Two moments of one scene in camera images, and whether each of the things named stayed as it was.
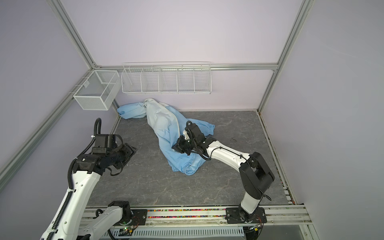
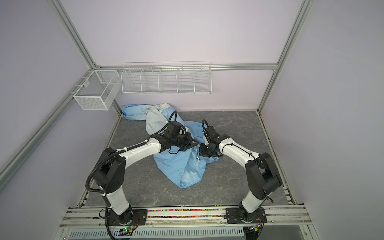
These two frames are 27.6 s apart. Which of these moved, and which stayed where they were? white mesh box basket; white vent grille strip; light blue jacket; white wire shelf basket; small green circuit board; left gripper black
Moved: light blue jacket; left gripper black
Stayed: white wire shelf basket; small green circuit board; white mesh box basket; white vent grille strip
